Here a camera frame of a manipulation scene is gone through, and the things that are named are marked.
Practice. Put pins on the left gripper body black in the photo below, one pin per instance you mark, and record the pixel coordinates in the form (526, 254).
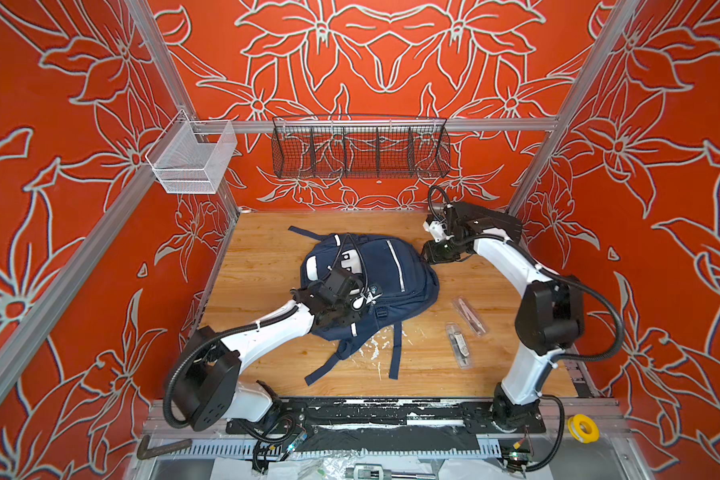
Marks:
(345, 312)

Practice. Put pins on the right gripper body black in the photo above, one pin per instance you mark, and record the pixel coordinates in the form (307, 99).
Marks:
(444, 249)

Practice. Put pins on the navy blue student backpack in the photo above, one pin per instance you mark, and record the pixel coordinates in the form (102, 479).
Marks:
(402, 285)

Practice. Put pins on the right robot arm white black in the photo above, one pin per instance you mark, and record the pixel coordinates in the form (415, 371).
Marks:
(550, 317)

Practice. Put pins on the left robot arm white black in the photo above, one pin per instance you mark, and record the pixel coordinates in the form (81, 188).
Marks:
(204, 385)

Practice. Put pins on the black hard case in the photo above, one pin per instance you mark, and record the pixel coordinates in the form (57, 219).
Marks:
(475, 219)

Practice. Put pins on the clear plastic pen box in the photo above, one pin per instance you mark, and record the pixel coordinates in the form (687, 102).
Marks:
(459, 346)

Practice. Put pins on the yellow tape roll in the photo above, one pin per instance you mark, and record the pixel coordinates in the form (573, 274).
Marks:
(583, 429)

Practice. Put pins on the dark metal hex key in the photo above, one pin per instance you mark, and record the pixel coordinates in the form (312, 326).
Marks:
(145, 452)

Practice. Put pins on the black wire wall basket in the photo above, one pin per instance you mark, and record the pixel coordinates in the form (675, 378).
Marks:
(360, 146)

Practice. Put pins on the white wire mesh basket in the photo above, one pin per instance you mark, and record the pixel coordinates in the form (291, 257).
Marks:
(192, 156)

